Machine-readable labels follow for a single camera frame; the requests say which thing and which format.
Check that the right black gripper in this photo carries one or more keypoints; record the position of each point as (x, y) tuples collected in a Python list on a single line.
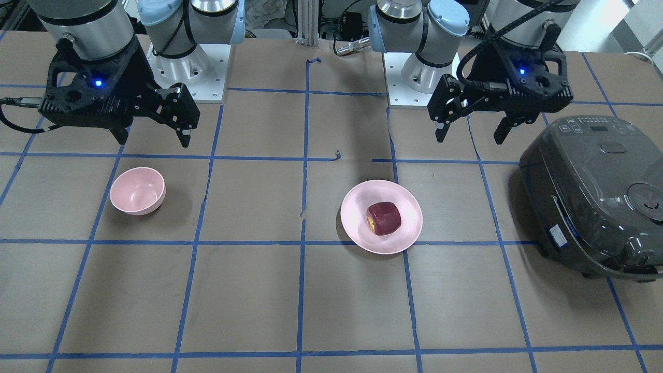
[(139, 76)]

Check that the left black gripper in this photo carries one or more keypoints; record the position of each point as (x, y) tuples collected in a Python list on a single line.
[(483, 68)]

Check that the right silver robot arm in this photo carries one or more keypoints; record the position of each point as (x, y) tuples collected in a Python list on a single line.
[(99, 29)]

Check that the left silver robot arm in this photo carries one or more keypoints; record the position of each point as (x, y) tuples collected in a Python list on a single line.
[(433, 32)]

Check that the pink bowl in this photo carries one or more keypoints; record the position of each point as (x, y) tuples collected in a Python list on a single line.
[(138, 191)]

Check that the red apple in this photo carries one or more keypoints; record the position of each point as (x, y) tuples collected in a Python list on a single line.
[(383, 218)]

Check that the pink plate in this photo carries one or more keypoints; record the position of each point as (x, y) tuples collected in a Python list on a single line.
[(354, 221)]

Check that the dark grey rice cooker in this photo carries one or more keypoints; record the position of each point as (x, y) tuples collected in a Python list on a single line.
[(595, 186)]

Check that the silver metal connector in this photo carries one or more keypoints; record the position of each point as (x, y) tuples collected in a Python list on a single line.
[(352, 47)]

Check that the black electronics box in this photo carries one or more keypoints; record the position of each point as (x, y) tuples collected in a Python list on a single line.
[(350, 26)]

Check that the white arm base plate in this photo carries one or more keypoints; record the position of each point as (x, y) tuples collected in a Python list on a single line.
[(204, 71), (410, 83)]

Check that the aluminium frame post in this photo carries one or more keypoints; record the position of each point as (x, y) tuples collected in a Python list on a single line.
[(308, 16)]

